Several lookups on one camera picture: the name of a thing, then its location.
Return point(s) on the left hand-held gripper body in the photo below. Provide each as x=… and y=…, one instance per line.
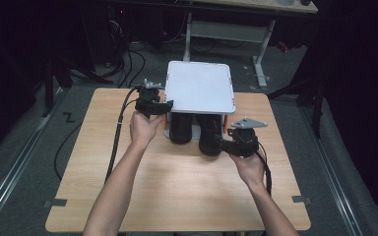
x=148, y=96

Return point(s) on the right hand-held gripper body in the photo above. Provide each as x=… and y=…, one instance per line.
x=244, y=139

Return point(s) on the black shoe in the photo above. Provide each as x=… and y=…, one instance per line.
x=181, y=129
x=210, y=137

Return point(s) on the white shoe rack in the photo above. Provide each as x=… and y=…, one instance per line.
x=198, y=85

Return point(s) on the person's right hand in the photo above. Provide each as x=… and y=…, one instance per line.
x=251, y=168

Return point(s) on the person's left hand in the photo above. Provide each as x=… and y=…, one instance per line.
x=142, y=129

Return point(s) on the black stand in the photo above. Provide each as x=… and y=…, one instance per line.
x=49, y=88
x=318, y=105

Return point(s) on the grey tape strip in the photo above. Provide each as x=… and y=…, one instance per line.
x=301, y=199
x=56, y=202

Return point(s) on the desk with white legs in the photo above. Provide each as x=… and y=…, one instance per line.
x=229, y=31

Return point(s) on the metal floor rail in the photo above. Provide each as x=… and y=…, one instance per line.
x=331, y=177
x=16, y=164

